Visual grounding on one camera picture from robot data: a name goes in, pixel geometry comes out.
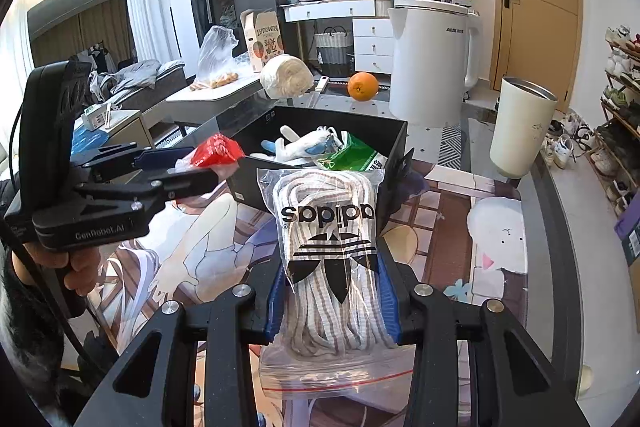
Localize white curtain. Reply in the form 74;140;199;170
125;0;173;62

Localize black cable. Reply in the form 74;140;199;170
6;104;108;388

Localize bagged white shoelaces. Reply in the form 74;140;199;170
257;167;416;400

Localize pile of loose shoes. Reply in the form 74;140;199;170
542;114;593;170

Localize printed table mat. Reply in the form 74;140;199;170
85;157;531;427

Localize grey white side table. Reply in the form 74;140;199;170
145;74;273;138

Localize white dresser desk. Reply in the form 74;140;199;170
280;0;396;75

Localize wooden shoe rack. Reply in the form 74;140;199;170
600;24;640;218

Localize white bagged round bread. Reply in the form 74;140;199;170
260;54;316;99

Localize cream tumbler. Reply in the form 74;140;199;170
489;76;558;180

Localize white handled knife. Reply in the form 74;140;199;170
306;77;331;108

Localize white blue plush toy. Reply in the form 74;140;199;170
250;125;351;168

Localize black cardboard box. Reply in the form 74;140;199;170
227;106;416;238

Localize clear bag of small oranges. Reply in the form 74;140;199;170
192;26;251;90

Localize person's left hand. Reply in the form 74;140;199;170
12;251;108;299

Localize white green tissue box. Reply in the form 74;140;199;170
80;103;143;132

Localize printed fruit carton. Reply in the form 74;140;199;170
240;9;286;72

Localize orange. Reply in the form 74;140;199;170
347;72;380;102

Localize row of shoes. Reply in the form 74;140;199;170
602;26;640;212

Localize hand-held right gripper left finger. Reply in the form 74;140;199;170
100;254;289;427

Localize green white packet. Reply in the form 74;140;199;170
320;132;388;175

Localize brown curtain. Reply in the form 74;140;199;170
30;0;136;68

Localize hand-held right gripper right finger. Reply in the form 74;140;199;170
375;234;593;427

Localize grey woven basket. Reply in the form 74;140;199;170
314;27;355;78

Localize grey bed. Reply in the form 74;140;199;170
120;59;188;110

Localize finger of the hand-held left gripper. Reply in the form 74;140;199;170
75;167;222;214
72;141;203;180

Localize grey clothes pile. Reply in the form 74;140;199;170
90;59;161;98

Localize purple bag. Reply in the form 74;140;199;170
614;199;640;268

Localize large white electric kettle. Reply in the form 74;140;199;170
387;0;483;126

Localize person's left forearm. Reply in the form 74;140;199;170
0;257;71;413

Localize red zip plastic bag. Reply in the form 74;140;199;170
174;133;246;172

